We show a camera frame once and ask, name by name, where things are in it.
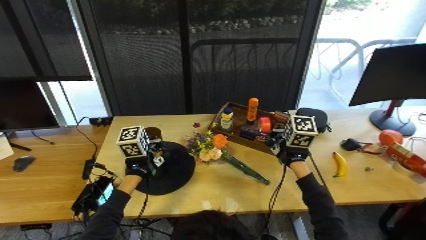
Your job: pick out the dark blue box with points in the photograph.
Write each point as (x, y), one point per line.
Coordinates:
(251, 134)

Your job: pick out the dark wooden tray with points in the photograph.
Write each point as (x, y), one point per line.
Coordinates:
(240, 115)

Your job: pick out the white marker cube on glove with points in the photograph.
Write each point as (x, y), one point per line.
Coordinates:
(301, 130)
(132, 141)

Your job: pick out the black round hat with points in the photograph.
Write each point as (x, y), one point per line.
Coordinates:
(171, 168)

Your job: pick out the the person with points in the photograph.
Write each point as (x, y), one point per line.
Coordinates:
(214, 225)

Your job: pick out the orange ball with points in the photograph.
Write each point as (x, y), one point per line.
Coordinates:
(391, 137)

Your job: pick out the black power strip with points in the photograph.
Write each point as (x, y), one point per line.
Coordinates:
(100, 120)

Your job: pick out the orange round container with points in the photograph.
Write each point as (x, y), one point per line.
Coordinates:
(266, 125)

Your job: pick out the white marker cube on left glove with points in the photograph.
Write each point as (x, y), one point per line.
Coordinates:
(132, 141)

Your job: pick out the smartphone with lit screen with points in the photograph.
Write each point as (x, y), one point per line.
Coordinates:
(100, 193)

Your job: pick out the black pouch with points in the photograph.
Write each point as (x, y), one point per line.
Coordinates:
(313, 117)

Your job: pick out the person's right hand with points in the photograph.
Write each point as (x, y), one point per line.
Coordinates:
(291, 154)

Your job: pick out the small dark screw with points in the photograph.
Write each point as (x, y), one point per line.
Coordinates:
(368, 169)

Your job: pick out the white bottle with blue cap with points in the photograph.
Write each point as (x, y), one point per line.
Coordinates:
(227, 119)

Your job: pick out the red monitor stand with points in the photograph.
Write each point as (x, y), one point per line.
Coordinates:
(393, 120)

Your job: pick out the black computer mouse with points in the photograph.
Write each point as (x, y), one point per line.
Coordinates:
(23, 163)

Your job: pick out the black power adapter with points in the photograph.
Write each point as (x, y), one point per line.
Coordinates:
(88, 168)

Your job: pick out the small purple flower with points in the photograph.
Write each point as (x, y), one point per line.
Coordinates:
(196, 125)

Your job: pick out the black computer monitor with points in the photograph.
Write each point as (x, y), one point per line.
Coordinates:
(391, 73)

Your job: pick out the orange tube bottle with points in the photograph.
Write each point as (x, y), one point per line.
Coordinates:
(252, 109)

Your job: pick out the white marker cube on right glove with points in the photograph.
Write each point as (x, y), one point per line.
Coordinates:
(301, 130)

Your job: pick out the person's left hand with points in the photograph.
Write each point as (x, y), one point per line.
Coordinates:
(135, 166)

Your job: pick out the yellow banana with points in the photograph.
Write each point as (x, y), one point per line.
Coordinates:
(340, 164)

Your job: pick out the artificial flower bouquet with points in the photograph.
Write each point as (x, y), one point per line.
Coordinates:
(214, 148)

